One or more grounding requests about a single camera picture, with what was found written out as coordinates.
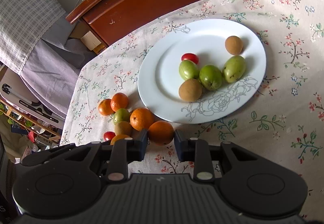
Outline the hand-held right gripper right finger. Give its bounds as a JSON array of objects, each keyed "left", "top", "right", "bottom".
[{"left": 174, "top": 130, "right": 256, "bottom": 181}]

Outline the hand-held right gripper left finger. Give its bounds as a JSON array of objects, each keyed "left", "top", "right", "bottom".
[{"left": 73, "top": 129, "right": 149, "bottom": 183}]

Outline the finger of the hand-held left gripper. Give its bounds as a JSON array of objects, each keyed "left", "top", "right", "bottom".
[{"left": 21, "top": 144, "right": 76, "bottom": 166}]

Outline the mandarin orange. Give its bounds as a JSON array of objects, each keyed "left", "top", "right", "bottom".
[
  {"left": 110, "top": 93, "right": 129, "bottom": 110},
  {"left": 98, "top": 99, "right": 115, "bottom": 116},
  {"left": 148, "top": 121, "right": 175, "bottom": 146},
  {"left": 130, "top": 108, "right": 155, "bottom": 131},
  {"left": 110, "top": 134, "right": 131, "bottom": 145}
]

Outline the brown kiwifruit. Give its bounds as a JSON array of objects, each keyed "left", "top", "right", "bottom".
[
  {"left": 225, "top": 36, "right": 244, "bottom": 56},
  {"left": 179, "top": 78, "right": 203, "bottom": 102},
  {"left": 114, "top": 121, "right": 133, "bottom": 137}
]

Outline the green jujube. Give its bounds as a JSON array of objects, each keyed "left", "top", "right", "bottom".
[
  {"left": 113, "top": 108, "right": 131, "bottom": 125},
  {"left": 179, "top": 60, "right": 200, "bottom": 81},
  {"left": 199, "top": 65, "right": 223, "bottom": 91},
  {"left": 222, "top": 55, "right": 246, "bottom": 83}
]

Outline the white plate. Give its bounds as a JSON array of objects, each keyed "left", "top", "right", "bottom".
[{"left": 137, "top": 19, "right": 267, "bottom": 124}]

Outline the wooden rack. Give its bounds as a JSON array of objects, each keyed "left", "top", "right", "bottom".
[{"left": 0, "top": 99, "right": 63, "bottom": 147}]

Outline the black and white board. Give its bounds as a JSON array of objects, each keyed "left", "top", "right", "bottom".
[{"left": 0, "top": 72, "right": 67, "bottom": 124}]

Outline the open brown cardboard box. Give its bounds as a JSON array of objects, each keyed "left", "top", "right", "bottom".
[{"left": 69, "top": 21, "right": 107, "bottom": 55}]

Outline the floral tablecloth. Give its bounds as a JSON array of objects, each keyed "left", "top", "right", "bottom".
[{"left": 59, "top": 0, "right": 324, "bottom": 219}]

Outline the checked cloth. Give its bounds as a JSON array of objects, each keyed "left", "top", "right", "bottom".
[{"left": 0, "top": 0, "right": 67, "bottom": 76}]

